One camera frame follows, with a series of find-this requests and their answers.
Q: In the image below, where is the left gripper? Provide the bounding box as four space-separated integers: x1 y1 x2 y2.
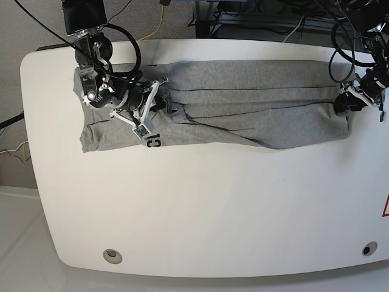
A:
333 69 387 113

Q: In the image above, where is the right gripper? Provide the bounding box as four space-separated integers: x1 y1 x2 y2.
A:
109 77 169 125

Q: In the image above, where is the grey T-shirt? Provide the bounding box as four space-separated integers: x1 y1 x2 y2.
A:
80 60 351 153

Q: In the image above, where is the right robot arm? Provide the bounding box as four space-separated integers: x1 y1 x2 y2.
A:
61 1 168 132

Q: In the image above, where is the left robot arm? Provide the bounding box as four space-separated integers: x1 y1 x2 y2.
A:
328 1 388 121

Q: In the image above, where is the black table leg base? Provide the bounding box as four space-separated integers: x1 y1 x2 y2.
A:
195 20 212 39

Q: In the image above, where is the right table grommet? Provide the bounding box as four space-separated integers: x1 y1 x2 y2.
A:
362 242 377 256

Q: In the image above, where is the table grommet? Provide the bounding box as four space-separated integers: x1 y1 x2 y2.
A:
103 249 123 265
362 242 377 256

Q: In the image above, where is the left table grommet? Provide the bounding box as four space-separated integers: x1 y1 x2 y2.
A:
103 249 123 265

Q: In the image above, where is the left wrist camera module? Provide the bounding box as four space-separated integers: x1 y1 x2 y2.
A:
132 119 154 139

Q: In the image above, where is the yellow cable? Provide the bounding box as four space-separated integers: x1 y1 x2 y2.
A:
139 4 165 41

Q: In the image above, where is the white cable on floor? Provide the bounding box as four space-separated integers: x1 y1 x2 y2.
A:
0 139 29 153

